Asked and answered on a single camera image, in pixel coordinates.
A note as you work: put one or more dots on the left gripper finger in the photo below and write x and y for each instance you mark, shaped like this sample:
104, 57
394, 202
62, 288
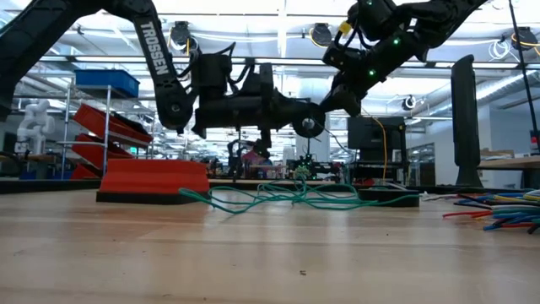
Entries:
306, 109
265, 143

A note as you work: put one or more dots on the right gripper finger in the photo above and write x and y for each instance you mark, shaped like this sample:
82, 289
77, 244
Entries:
343, 101

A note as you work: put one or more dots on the black plastic spool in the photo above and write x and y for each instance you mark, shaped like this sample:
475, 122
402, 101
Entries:
297, 128

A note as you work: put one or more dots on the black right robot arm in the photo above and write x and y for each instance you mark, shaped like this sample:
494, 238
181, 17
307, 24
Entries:
439, 17

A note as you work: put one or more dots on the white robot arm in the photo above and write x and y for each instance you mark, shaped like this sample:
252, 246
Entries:
36, 126

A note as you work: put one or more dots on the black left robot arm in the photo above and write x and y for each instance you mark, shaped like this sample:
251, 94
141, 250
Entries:
156, 55

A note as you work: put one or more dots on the person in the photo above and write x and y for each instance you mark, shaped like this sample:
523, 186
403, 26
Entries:
255, 158

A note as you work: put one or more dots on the white round pillar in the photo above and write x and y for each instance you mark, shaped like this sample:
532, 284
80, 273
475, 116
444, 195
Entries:
314, 88

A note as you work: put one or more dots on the black bench robot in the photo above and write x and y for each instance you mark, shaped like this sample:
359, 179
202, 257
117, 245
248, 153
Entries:
236, 156
312, 166

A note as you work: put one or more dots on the black monitor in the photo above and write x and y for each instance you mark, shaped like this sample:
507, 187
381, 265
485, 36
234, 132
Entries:
371, 133

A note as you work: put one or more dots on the small yellow tag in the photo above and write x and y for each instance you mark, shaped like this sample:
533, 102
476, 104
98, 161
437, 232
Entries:
345, 27

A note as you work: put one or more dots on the red box with black base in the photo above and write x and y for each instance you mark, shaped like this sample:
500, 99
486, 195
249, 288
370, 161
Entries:
154, 179

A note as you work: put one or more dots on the metal rack with red bins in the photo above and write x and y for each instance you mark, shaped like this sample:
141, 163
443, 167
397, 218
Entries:
105, 126

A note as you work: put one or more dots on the blue plastic bin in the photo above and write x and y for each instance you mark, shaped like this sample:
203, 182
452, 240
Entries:
107, 80

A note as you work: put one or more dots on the thin black rod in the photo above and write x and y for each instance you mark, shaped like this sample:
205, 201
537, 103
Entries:
523, 67

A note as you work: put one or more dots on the wooden side table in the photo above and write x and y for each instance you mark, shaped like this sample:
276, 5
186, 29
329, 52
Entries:
510, 162

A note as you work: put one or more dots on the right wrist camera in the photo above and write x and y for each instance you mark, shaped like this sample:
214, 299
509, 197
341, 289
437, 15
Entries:
341, 55

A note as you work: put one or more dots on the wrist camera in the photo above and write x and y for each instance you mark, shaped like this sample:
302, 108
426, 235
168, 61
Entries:
341, 55
213, 74

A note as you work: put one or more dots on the black frame stand with camera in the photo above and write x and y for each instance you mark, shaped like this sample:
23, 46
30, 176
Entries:
309, 148

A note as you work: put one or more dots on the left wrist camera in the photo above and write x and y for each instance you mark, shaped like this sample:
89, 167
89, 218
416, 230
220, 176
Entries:
213, 74

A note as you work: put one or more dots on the black upright post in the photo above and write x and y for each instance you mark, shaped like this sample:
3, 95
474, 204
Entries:
465, 122

